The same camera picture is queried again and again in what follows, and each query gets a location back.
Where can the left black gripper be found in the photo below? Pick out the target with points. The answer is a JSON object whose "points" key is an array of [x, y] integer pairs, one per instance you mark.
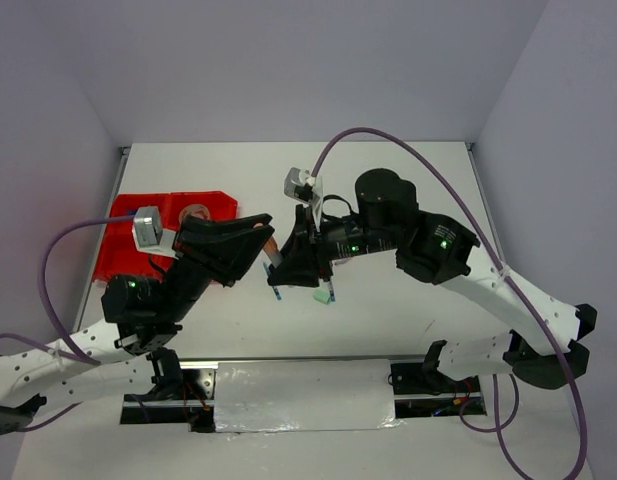
{"points": [[228, 258]]}

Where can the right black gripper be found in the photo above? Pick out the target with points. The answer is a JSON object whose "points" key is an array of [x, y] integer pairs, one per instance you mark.
{"points": [[304, 244]]}

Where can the orange highlighter pen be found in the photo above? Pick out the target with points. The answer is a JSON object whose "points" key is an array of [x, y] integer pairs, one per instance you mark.
{"points": [[273, 253]]}

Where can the large clear tape roll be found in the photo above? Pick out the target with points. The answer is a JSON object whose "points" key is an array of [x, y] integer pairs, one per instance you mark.
{"points": [[195, 210]]}

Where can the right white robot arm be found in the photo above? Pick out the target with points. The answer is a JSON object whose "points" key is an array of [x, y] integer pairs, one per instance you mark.
{"points": [[542, 346]]}

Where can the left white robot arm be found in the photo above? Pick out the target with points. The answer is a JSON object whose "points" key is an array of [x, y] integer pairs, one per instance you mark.
{"points": [[125, 352]]}

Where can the left blue gel pen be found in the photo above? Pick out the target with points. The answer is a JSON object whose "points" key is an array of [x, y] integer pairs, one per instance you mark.
{"points": [[275, 289]]}

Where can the blue gel pen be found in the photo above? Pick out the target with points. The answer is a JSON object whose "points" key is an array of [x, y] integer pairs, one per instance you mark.
{"points": [[331, 291], [275, 289]]}

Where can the right blue gel pen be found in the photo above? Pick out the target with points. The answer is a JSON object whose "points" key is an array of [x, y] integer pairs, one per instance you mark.
{"points": [[331, 291]]}

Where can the green highlighter cap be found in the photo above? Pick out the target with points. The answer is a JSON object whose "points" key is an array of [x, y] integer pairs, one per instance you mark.
{"points": [[322, 296]]}

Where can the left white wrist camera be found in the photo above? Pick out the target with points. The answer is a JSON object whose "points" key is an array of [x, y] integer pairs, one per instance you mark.
{"points": [[149, 235]]}

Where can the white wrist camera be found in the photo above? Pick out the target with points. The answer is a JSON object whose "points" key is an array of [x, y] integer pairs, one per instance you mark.
{"points": [[149, 235], [306, 188]]}

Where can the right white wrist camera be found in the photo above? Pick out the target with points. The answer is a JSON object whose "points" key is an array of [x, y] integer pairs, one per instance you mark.
{"points": [[306, 188]]}

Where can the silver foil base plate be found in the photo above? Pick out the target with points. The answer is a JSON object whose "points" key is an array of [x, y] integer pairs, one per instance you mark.
{"points": [[297, 396]]}

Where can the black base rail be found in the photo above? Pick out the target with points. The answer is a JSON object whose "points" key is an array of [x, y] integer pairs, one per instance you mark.
{"points": [[190, 403]]}

